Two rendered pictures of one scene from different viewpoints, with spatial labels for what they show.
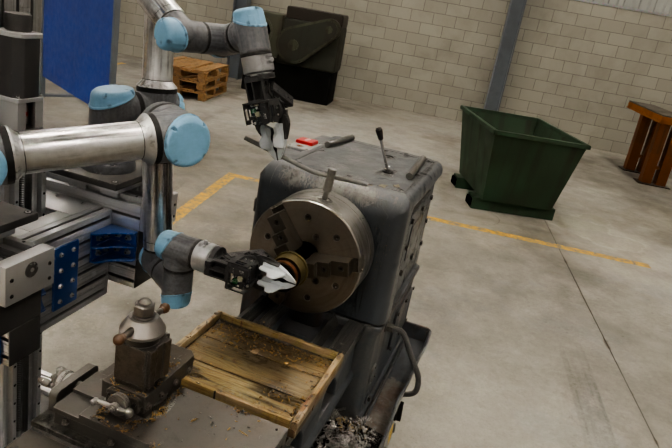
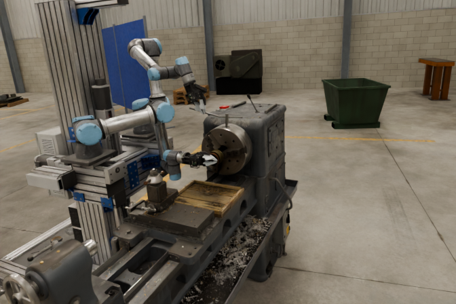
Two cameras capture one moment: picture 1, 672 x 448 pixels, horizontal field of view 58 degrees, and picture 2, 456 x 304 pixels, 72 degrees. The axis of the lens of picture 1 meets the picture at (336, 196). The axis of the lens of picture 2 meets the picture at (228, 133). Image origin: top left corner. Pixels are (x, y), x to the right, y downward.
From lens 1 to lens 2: 50 cm
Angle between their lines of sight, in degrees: 10
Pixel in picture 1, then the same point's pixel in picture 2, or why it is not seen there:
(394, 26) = (286, 48)
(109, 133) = (136, 115)
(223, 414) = (189, 208)
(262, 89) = (191, 87)
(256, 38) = (184, 68)
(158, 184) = (160, 132)
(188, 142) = (165, 112)
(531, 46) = (359, 42)
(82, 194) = (136, 144)
